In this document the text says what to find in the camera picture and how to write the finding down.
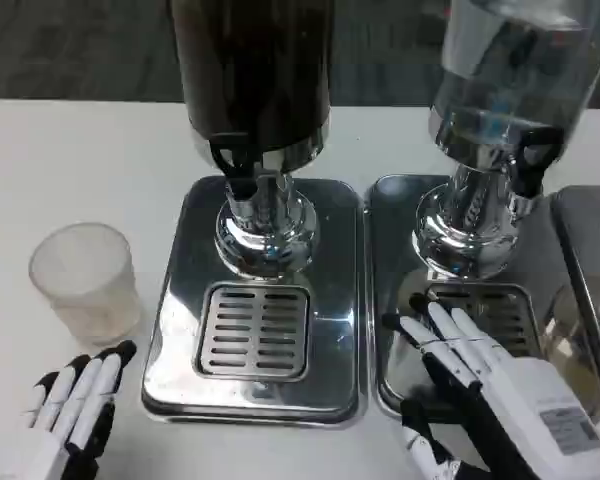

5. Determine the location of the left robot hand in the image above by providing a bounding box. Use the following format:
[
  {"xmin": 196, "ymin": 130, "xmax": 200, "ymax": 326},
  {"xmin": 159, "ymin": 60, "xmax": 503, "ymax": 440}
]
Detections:
[{"xmin": 0, "ymin": 339, "xmax": 139, "ymax": 480}]

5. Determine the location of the slotted grid of dark dispenser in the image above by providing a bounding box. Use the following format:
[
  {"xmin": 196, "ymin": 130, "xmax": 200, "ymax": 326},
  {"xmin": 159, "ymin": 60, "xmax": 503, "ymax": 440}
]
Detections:
[{"xmin": 194, "ymin": 283, "xmax": 312, "ymax": 383}]

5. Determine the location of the slotted grid of water dispenser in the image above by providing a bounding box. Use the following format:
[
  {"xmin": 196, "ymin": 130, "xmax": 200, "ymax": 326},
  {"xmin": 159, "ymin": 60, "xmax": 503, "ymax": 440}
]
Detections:
[{"xmin": 423, "ymin": 283, "xmax": 545, "ymax": 359}]

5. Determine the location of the steel tray under water dispenser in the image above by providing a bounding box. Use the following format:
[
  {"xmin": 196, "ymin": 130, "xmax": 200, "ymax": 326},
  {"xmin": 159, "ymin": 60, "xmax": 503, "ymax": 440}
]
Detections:
[{"xmin": 367, "ymin": 173, "xmax": 600, "ymax": 422}]

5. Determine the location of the black tap of water dispenser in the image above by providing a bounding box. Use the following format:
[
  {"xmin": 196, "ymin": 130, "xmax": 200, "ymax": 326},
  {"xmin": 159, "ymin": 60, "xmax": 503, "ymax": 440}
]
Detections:
[{"xmin": 509, "ymin": 128, "xmax": 564, "ymax": 221}]

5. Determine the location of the dark drink dispenser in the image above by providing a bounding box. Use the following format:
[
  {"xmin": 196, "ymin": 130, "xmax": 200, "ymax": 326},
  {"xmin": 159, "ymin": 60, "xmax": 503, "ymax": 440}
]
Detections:
[{"xmin": 167, "ymin": 0, "xmax": 336, "ymax": 279}]

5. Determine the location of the clear water dispenser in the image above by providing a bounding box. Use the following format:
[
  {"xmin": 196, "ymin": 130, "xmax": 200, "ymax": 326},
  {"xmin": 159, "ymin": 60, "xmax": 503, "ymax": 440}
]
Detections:
[{"xmin": 412, "ymin": 0, "xmax": 600, "ymax": 281}]

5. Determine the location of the clear ribbed glass cup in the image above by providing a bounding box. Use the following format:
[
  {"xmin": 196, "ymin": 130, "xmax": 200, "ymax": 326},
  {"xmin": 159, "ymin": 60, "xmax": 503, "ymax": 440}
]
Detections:
[{"xmin": 28, "ymin": 222, "xmax": 144, "ymax": 347}]

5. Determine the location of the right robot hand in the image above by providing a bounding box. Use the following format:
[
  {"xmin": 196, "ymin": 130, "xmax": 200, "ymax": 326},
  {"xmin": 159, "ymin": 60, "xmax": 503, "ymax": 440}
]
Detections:
[{"xmin": 382, "ymin": 292, "xmax": 600, "ymax": 480}]

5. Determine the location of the black tap of dark dispenser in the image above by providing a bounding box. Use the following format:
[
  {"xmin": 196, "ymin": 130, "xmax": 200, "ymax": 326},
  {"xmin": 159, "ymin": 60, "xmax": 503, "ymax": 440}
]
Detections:
[{"xmin": 208, "ymin": 133, "xmax": 261, "ymax": 215}]

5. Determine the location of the steel tray under dark dispenser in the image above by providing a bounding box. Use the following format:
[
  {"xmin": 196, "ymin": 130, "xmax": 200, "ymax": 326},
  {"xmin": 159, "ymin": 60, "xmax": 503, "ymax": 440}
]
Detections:
[{"xmin": 140, "ymin": 174, "xmax": 369, "ymax": 427}]

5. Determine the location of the steel tray of cut-off dispenser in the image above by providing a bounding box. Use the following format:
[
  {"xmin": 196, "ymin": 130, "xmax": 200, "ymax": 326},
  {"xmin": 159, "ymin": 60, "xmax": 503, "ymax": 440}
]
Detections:
[{"xmin": 549, "ymin": 184, "xmax": 600, "ymax": 417}]

